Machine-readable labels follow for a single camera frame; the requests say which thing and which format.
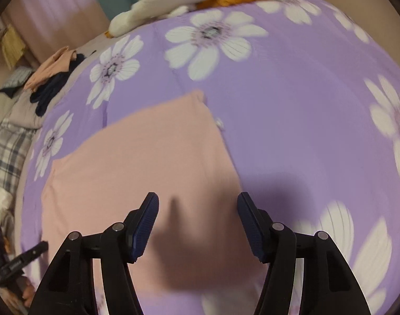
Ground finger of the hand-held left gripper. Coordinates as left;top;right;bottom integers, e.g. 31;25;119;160
0;241;49;283

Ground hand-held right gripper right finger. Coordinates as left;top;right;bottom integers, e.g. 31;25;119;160
237;192;371;315

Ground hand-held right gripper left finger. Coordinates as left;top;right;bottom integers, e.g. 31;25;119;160
28;192;160;315

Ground pink striped garment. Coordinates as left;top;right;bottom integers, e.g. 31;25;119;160
40;89;269;304

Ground navy clothes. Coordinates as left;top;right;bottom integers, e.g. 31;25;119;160
30;51;99;117

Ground pink folded clothes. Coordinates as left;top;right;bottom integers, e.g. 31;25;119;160
24;46;86;91

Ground person's left hand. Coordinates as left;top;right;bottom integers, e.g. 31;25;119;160
20;276;37;306

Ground grey plaid pillow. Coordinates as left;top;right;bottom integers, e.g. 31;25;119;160
0;120;37;191

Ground purple floral bed cover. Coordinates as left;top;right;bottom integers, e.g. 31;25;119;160
21;0;400;315

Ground beige blanket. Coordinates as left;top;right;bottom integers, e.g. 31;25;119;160
0;88;47;130

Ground dark plaid cloth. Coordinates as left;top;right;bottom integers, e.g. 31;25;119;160
0;66;35;98

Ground yellow cloth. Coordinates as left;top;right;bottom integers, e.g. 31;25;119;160
1;24;27;69

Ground pink curtain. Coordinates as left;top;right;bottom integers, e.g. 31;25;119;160
0;0;111;69

